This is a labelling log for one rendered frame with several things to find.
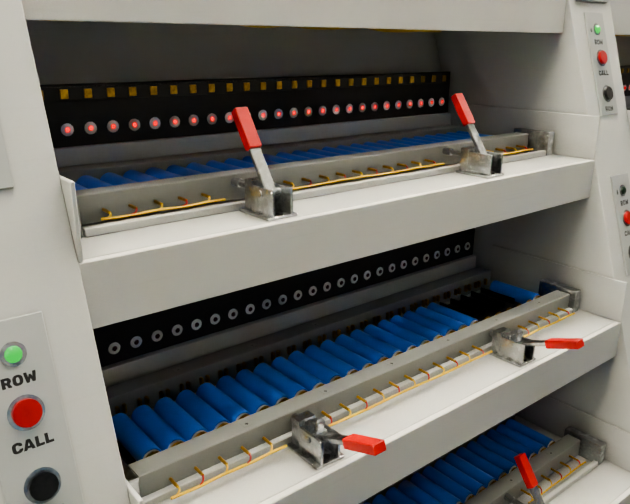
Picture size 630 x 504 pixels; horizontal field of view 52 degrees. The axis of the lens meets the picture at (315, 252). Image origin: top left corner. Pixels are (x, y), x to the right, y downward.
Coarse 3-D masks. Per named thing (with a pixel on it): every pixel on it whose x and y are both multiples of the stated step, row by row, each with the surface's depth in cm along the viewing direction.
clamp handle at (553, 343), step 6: (516, 336) 67; (522, 342) 66; (528, 342) 66; (534, 342) 65; (540, 342) 64; (546, 342) 64; (552, 342) 63; (558, 342) 63; (564, 342) 62; (570, 342) 62; (576, 342) 61; (582, 342) 62; (552, 348) 63; (558, 348) 63; (564, 348) 62; (570, 348) 62; (576, 348) 61
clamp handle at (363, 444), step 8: (320, 424) 51; (320, 432) 51; (328, 432) 51; (328, 440) 49; (336, 440) 49; (344, 440) 48; (352, 440) 47; (360, 440) 47; (368, 440) 46; (376, 440) 46; (384, 440) 46; (344, 448) 48; (352, 448) 47; (360, 448) 46; (368, 448) 46; (376, 448) 45; (384, 448) 46
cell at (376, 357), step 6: (342, 336) 68; (336, 342) 68; (342, 342) 67; (348, 342) 67; (354, 342) 67; (348, 348) 66; (354, 348) 66; (360, 348) 66; (366, 348) 65; (360, 354) 65; (366, 354) 65; (372, 354) 64; (378, 354) 64; (372, 360) 64; (378, 360) 64
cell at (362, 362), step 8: (328, 344) 66; (336, 344) 66; (328, 352) 66; (336, 352) 65; (344, 352) 65; (352, 352) 64; (344, 360) 64; (352, 360) 63; (360, 360) 63; (368, 360) 63; (360, 368) 62
